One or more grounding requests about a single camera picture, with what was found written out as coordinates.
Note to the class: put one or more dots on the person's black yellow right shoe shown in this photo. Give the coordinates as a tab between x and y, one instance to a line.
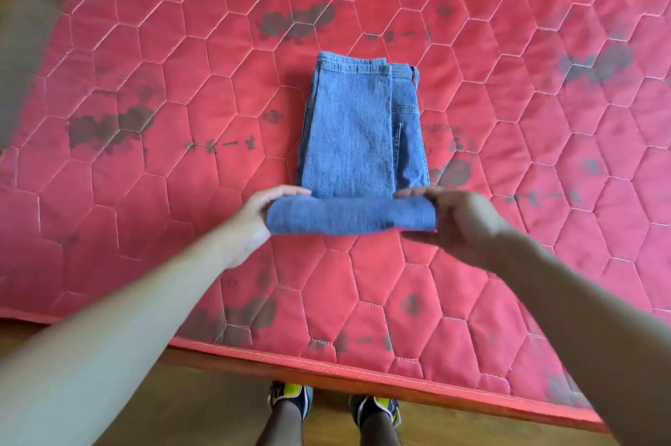
375	403

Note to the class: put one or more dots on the person's left forearm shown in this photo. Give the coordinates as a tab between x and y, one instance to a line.
94	356

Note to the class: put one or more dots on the person's right forearm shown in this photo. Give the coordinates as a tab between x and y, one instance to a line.
592	335

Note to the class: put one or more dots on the person's left leg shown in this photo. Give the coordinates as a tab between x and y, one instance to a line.
283	427

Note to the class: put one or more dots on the person's black yellow shoe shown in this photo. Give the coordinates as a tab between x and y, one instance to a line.
291	392
375	403

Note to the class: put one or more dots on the red quilted mattress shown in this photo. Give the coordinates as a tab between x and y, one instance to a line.
157	173

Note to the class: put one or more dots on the person's right hand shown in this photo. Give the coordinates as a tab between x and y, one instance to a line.
466	228

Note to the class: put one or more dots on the light blue jeans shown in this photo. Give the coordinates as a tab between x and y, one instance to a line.
351	136

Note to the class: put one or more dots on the person's black yellow left shoe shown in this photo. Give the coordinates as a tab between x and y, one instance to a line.
291	392

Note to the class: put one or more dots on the person's leg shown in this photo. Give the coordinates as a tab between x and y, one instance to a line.
283	427
378	432

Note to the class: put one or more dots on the person's right leg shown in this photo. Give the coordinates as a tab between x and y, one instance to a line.
378	432

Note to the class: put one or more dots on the person's left hand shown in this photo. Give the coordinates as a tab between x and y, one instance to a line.
249	230

